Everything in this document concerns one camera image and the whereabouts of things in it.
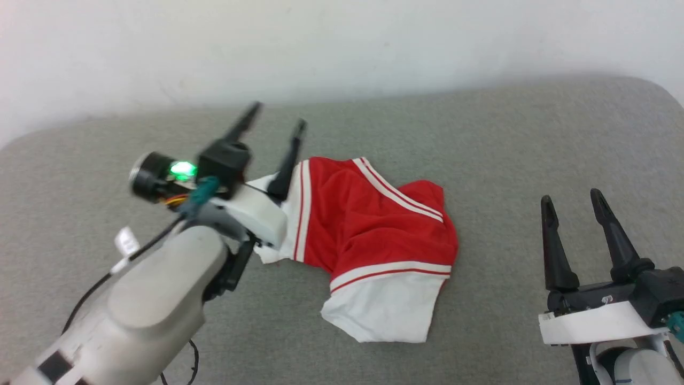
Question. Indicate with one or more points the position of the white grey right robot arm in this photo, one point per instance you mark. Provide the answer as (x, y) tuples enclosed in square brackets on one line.
[(636, 366)]

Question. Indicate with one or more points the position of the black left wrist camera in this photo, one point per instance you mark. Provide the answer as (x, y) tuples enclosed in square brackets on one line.
[(149, 176)]

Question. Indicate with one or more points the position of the red and white garment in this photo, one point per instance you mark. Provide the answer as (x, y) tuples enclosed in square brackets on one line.
[(374, 224)]

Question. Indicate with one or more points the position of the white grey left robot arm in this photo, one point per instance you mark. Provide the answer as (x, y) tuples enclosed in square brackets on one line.
[(160, 299)]

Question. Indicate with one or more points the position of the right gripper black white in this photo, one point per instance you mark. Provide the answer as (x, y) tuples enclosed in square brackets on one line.
[(598, 321)]

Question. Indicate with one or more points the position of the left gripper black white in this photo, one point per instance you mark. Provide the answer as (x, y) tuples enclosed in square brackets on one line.
[(256, 214)]

